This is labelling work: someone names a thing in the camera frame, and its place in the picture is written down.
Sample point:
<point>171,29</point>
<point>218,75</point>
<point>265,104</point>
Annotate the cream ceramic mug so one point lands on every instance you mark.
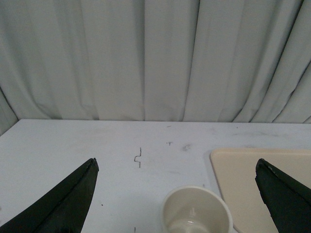
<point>194,209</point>

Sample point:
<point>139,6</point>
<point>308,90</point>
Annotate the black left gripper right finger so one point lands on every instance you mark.
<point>288,200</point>

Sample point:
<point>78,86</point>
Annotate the white curtain backdrop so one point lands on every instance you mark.
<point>155,60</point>

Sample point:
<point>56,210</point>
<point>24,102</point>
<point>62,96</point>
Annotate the cream square plate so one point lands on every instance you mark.
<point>234,169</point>

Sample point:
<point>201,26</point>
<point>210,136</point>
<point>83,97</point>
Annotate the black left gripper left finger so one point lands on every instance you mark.
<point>63,209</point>

